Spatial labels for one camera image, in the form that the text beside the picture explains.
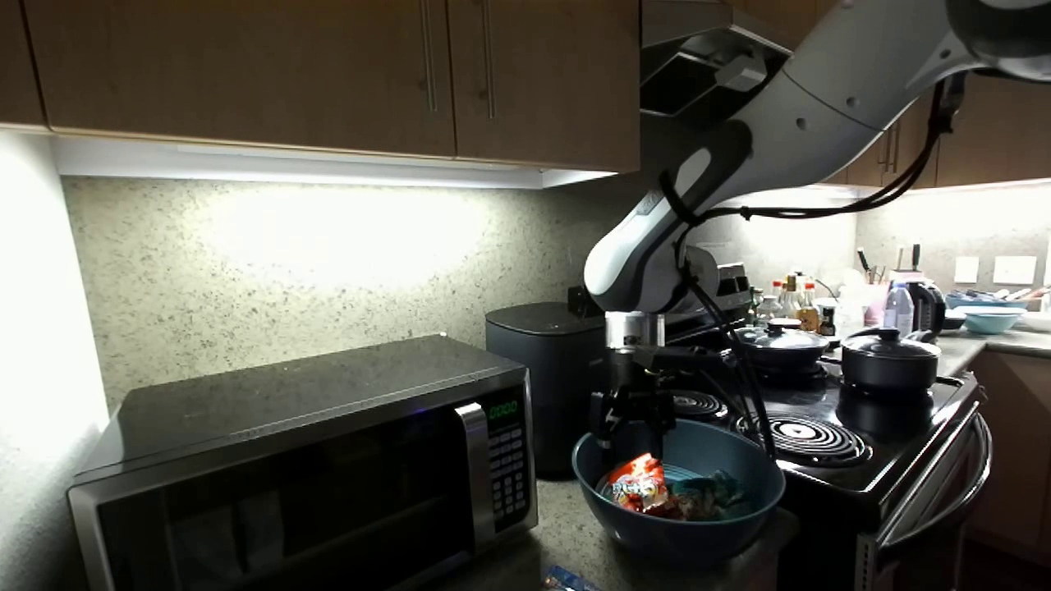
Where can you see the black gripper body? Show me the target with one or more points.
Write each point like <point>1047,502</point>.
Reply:
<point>632,396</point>

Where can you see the red snack wrapper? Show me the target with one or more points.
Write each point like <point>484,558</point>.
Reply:
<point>642,486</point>

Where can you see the blue snack wrapper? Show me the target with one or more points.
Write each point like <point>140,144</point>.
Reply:
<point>570,579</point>

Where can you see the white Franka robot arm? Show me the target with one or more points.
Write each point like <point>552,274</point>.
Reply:
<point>833,100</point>

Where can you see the teal bowl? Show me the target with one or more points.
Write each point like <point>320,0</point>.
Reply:
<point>678,537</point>

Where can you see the light blue bowl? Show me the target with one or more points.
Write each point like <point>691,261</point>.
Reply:
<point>990,318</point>

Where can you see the frying pan with glass lid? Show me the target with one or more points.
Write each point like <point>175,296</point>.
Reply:
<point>794,348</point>

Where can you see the condiment bottle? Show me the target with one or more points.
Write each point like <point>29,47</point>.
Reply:
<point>781,296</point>
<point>808,309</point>

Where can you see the black electric stove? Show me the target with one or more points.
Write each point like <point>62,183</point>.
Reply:
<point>876,460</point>

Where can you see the white container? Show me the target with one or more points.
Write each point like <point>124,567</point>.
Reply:
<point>854,298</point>

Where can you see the black pot with lid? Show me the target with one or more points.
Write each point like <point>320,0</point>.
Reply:
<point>887,362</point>

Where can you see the electric kettle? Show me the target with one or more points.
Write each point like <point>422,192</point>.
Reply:
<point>913,304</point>

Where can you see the stainless steel microwave oven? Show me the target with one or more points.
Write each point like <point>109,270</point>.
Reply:
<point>308,471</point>

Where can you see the range hood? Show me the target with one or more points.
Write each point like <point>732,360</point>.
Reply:
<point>685,75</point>

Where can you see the white box on hood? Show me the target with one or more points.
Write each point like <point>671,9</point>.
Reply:
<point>743,73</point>

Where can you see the small white outlet plate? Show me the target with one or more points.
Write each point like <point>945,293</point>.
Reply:
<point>968,270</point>

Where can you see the wooden lower cabinet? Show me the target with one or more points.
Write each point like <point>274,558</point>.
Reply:
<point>1020,460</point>

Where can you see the under-cabinet light strip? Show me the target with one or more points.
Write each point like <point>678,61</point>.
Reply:
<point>308,165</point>

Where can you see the wide white outlet plate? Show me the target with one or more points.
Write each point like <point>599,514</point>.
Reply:
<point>1017,270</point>

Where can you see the wooden upper cabinet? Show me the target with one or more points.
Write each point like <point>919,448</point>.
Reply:
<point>274,67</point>
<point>987,142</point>

